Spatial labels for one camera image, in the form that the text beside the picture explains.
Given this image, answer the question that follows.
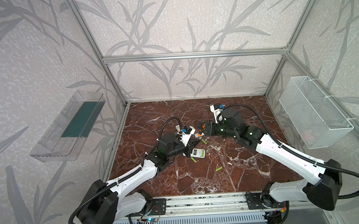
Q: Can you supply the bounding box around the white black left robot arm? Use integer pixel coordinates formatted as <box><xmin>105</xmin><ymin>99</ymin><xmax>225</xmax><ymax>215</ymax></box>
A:
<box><xmin>68</xmin><ymin>133</ymin><xmax>200</xmax><ymax>224</ymax></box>

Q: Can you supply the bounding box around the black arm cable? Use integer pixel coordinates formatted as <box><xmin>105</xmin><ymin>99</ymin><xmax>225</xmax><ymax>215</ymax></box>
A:
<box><xmin>217</xmin><ymin>98</ymin><xmax>359</xmax><ymax>206</ymax></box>
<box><xmin>62</xmin><ymin>116</ymin><xmax>188</xmax><ymax>224</ymax></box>

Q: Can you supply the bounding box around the orange black small tool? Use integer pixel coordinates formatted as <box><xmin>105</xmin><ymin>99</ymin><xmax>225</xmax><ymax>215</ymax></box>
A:
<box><xmin>198</xmin><ymin>124</ymin><xmax>205</xmax><ymax>136</ymax></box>

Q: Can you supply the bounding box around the red white remote control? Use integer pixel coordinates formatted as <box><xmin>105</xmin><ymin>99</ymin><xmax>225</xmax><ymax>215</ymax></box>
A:
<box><xmin>190</xmin><ymin>148</ymin><xmax>206</xmax><ymax>159</ymax></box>

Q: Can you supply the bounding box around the clear plastic wall tray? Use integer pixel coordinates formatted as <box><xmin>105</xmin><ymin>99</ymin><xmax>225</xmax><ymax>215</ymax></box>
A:
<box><xmin>29</xmin><ymin>91</ymin><xmax>106</xmax><ymax>162</ymax></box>

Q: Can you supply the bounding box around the aluminium cage frame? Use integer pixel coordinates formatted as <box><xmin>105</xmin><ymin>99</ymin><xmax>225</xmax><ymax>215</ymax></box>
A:
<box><xmin>63</xmin><ymin>0</ymin><xmax>359</xmax><ymax>167</ymax></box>

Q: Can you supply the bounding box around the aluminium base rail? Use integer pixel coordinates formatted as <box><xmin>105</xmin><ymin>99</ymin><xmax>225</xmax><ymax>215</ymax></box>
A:
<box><xmin>77</xmin><ymin>187</ymin><xmax>334</xmax><ymax>223</ymax></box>

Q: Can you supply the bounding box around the white wire mesh basket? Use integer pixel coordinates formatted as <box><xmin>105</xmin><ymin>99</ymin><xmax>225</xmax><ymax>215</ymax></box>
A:
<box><xmin>279</xmin><ymin>76</ymin><xmax>355</xmax><ymax>149</ymax></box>

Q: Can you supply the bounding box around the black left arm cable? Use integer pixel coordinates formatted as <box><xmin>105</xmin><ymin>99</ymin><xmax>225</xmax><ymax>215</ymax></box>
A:
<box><xmin>62</xmin><ymin>116</ymin><xmax>188</xmax><ymax>224</ymax></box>

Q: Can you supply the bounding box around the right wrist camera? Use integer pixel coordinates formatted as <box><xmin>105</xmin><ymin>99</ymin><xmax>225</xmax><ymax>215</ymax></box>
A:
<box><xmin>210</xmin><ymin>103</ymin><xmax>225</xmax><ymax>124</ymax></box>

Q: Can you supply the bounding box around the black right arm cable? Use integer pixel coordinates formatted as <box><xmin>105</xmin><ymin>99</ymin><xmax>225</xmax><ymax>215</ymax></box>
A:
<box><xmin>217</xmin><ymin>98</ymin><xmax>359</xmax><ymax>206</ymax></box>

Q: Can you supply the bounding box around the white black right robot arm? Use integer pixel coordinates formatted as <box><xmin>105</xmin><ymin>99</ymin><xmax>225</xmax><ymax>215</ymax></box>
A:
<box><xmin>199</xmin><ymin>108</ymin><xmax>342</xmax><ymax>211</ymax></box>

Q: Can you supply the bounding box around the green circuit board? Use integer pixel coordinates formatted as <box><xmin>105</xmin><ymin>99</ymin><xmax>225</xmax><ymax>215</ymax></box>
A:
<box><xmin>138</xmin><ymin>217</ymin><xmax>160</xmax><ymax>224</ymax></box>

